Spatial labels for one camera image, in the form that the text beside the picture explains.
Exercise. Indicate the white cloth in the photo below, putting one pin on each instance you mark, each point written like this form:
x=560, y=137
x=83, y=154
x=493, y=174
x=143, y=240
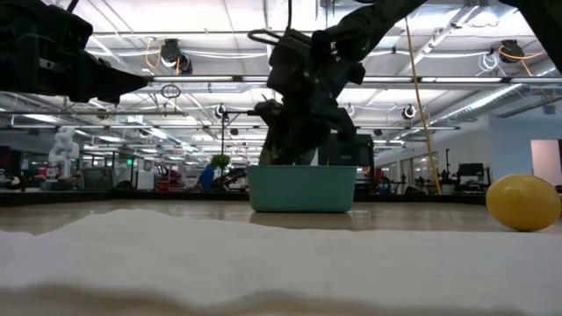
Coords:
x=263, y=263

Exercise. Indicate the teal plastic container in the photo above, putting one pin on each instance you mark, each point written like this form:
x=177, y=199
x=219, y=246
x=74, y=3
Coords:
x=303, y=188

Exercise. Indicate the black monitor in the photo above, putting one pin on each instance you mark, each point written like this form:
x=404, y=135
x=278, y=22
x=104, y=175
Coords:
x=351, y=151

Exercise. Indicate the yellow toy lemon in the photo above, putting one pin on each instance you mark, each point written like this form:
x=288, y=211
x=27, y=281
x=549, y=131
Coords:
x=522, y=203

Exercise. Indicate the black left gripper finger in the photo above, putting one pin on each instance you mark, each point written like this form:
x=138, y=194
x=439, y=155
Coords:
x=103, y=97
x=118, y=79

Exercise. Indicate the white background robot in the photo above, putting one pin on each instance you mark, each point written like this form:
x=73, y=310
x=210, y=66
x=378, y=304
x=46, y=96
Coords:
x=63, y=151

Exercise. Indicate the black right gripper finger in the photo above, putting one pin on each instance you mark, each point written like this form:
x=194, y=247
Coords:
x=296, y=140
x=338, y=125

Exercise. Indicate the small green background plant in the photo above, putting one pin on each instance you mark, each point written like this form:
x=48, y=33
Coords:
x=220, y=161

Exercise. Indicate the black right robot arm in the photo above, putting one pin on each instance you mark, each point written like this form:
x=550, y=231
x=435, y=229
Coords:
x=369, y=22

